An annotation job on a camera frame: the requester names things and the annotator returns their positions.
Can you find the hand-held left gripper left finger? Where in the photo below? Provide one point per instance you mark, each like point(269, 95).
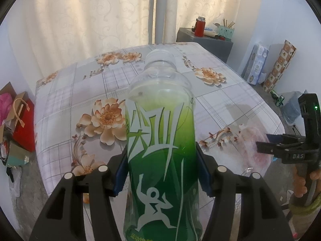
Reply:
point(120, 175)

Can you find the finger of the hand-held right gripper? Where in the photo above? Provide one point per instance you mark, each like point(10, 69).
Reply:
point(270, 148)
point(275, 138)

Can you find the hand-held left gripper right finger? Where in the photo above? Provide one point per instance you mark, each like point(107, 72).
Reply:
point(203, 178)

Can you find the green drink bottle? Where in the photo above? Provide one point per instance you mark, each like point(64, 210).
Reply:
point(160, 155)

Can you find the person's right hand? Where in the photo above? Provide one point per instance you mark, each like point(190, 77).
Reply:
point(300, 185)

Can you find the clear blue water jug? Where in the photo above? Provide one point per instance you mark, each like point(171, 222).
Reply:
point(291, 108)

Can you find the green can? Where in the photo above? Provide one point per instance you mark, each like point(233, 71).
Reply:
point(280, 101)
point(274, 94)

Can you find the white plastic bag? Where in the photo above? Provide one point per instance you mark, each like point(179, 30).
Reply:
point(263, 77)

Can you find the checked wallpaper roll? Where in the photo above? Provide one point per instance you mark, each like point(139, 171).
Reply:
point(280, 65)

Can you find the white toilet paper pack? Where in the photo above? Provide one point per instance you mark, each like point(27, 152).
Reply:
point(257, 62)

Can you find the floral tablecloth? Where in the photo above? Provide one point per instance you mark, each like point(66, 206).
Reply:
point(75, 110)

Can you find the red paper bag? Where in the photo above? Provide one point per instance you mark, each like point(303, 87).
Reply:
point(25, 133)

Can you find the teal brown box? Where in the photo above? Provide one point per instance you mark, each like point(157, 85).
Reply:
point(17, 155)

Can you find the grey cabinet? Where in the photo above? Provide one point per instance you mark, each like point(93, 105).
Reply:
point(208, 49)

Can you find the small red tin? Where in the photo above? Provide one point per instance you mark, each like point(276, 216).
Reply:
point(221, 38)

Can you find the bunch of wooden sticks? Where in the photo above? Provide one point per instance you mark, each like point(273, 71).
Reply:
point(228, 23)

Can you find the white blue roll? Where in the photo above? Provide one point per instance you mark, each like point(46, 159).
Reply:
point(210, 32)

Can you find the red thermos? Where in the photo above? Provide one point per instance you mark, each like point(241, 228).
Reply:
point(200, 29)

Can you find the pink crumpled bag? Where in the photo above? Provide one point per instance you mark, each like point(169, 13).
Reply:
point(5, 106)

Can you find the cream patterned curtain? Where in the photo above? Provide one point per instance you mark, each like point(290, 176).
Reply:
point(205, 2)
point(87, 17)

